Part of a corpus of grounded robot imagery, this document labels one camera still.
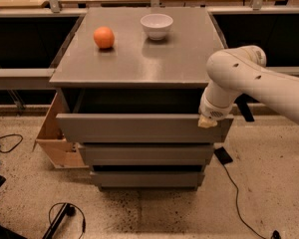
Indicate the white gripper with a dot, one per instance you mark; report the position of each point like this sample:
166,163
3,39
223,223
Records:
211,110

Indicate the grey top drawer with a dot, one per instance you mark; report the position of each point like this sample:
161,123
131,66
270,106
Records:
167,121

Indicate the grey drawer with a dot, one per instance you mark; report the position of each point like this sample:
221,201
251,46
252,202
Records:
146,154
147,179
167,121

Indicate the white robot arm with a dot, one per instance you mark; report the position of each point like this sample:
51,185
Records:
233,72

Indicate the grey drawer cabinet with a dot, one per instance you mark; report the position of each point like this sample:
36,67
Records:
137,67

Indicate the grey middle drawer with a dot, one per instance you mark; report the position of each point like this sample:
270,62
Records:
146,154

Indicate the grey bottom drawer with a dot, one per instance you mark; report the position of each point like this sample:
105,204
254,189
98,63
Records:
147,179

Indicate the white ceramic bowl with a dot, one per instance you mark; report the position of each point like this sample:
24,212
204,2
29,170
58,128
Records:
156,26

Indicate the orange fruit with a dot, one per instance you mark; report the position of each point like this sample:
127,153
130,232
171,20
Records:
104,38

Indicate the cardboard box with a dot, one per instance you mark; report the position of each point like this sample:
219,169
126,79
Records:
61,153

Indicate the black tripod leg with cable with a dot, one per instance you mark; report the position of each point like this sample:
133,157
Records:
66,209

